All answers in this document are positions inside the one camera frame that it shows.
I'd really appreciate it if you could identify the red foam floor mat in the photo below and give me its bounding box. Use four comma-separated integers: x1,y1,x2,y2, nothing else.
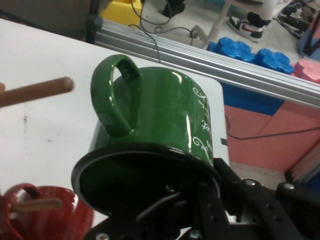
224,99,320,173

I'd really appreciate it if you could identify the red enamel mug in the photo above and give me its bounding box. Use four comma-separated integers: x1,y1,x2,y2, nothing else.
0,183,96,240

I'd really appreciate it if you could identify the yellow plastic box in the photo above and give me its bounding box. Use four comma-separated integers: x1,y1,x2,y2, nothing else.
101,0,144,26

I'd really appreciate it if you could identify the green enamel mug white script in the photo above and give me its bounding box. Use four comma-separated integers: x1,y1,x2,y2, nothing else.
71,54,221,220

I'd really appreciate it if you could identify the dark frame upright with clamp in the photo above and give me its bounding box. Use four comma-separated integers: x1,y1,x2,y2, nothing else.
85,0,104,45

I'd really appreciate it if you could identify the thin black floor cable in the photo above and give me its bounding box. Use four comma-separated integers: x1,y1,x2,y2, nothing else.
128,0,199,64

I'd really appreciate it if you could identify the white black red sneaker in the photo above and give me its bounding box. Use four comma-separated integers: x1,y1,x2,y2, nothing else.
226,11,273,43

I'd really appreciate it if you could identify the brown wooden mug tree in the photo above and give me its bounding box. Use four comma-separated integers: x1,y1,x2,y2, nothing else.
0,76,75,214

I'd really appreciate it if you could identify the white furniture leg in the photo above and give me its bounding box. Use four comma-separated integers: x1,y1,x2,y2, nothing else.
206,0,239,49

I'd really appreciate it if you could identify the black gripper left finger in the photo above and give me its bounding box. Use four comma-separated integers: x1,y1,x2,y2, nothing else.
84,181,232,240

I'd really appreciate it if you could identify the blue foam floor mat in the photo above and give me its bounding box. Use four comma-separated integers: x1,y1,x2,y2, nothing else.
221,82,286,116

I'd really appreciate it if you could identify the black cable over mats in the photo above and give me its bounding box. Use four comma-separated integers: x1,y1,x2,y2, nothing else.
224,116,320,140

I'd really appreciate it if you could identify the pink foam puzzle piece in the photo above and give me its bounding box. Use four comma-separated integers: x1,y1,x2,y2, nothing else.
291,58,320,85

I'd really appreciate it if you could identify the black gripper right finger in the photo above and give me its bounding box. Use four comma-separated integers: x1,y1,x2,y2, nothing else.
213,157,320,240

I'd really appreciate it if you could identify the aluminium frame rail by mats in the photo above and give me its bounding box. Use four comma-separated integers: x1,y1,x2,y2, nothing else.
94,19,320,109

